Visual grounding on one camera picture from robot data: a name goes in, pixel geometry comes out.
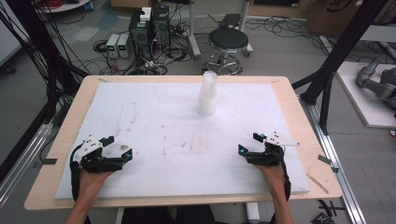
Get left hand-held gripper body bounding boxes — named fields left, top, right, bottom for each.
left=78, top=134, right=125, bottom=174

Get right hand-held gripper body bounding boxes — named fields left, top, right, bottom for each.
left=246, top=131, right=302, bottom=167

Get stack of translucent plastic cups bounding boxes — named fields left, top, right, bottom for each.
left=197, top=70, right=219, bottom=118

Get person's right hand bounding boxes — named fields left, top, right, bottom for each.
left=253, top=163, right=288, bottom=200

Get person's left hand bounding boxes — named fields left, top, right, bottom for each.
left=78, top=169, right=116, bottom=203

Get white foam mat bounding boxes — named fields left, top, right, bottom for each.
left=54, top=81, right=311, bottom=201

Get thin wooden stick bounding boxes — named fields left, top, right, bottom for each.
left=305, top=172, right=330, bottom=195

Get white table leg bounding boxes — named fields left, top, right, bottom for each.
left=245, top=202, right=262, bottom=224

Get person's dark trousers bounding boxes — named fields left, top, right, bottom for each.
left=120, top=204, right=217, bottom=224

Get grey bench power supply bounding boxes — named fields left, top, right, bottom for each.
left=106, top=33, right=120, bottom=59
left=117, top=33, right=132, bottom=59

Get black round stool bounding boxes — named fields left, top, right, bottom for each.
left=203, top=27, right=250, bottom=76

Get black computer tower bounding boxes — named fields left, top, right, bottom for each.
left=151, top=5, right=172, bottom=52
left=128, top=8, right=154, bottom=62

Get white floor board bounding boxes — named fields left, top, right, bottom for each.
left=335, top=61, right=396, bottom=130

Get grey desk leg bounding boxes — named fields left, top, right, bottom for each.
left=238, top=0, right=254, bottom=58
left=186, top=0, right=203, bottom=59

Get small white box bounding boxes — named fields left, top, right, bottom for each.
left=139, top=7, right=153, bottom=22

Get brown cardboard box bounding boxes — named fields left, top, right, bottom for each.
left=305, top=0, right=396, bottom=39

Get white cabinet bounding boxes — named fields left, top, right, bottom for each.
left=0, top=0, right=23, bottom=67

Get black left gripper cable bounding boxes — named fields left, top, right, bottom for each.
left=69, top=142, right=86, bottom=202

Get aluminium floor rail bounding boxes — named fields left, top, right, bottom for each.
left=0, top=121, right=54, bottom=209
left=299, top=95, right=368, bottom=224

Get tangle of floor cables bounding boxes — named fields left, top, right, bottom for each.
left=92, top=18, right=200, bottom=77

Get black metal frame post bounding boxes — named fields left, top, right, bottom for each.
left=291, top=0, right=390, bottom=135
left=5, top=0, right=90, bottom=125

